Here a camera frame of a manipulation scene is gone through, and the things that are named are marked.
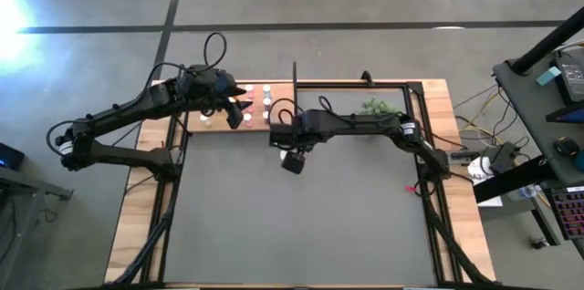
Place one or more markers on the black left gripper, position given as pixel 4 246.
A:
pixel 226 91

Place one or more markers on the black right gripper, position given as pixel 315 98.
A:
pixel 293 162

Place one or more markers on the pink pill bottle white cap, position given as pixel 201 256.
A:
pixel 249 90
pixel 247 118

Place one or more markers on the clear pill bottle yellow pills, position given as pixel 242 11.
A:
pixel 205 120

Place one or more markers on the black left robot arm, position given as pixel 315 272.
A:
pixel 137 107

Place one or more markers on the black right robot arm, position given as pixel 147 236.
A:
pixel 365 126

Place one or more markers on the wooden shelf board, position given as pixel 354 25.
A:
pixel 283 94

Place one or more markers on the grey table mat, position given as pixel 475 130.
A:
pixel 274 217

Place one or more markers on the green artificial potted plant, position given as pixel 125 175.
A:
pixel 378 106

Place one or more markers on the small red clip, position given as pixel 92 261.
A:
pixel 410 189

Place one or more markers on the white paper sheet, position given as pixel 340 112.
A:
pixel 489 201

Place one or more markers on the black control box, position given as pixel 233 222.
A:
pixel 504 155

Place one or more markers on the black desk beam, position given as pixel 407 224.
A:
pixel 515 180

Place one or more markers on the dark grey stand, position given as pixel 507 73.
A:
pixel 27 185

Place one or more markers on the clear water bottle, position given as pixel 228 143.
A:
pixel 524 192

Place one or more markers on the grey side desk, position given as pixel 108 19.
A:
pixel 524 98

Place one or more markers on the black device blue light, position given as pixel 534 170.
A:
pixel 9 158

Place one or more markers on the black desk caster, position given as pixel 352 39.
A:
pixel 539 242

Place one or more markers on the small teal box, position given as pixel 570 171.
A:
pixel 548 75

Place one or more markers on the black computer mouse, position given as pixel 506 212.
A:
pixel 566 146

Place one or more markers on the black tablet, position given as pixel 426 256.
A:
pixel 568 114

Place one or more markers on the black round pole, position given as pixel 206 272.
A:
pixel 547 44

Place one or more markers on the black backlit keyboard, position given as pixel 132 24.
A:
pixel 570 212

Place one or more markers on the teal round object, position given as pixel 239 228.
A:
pixel 580 161

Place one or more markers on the black power adapter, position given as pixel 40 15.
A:
pixel 572 78

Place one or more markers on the black metal table frame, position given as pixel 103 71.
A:
pixel 434 253

